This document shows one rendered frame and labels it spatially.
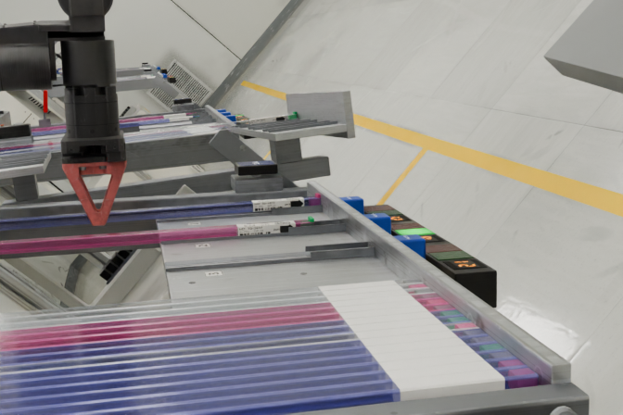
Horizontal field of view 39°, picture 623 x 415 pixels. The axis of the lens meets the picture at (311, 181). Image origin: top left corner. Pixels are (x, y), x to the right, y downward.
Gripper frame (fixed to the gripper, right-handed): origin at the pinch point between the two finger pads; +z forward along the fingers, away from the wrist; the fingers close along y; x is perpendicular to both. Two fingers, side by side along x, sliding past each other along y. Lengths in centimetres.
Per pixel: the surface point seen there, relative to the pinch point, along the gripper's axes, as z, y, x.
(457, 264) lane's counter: 1.9, 25.6, 32.5
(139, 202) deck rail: 0.0, -7.8, 4.7
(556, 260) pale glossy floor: 31, -76, 96
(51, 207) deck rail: 0.0, -7.8, -5.7
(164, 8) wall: -55, -748, 47
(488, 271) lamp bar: 2.0, 28.4, 34.3
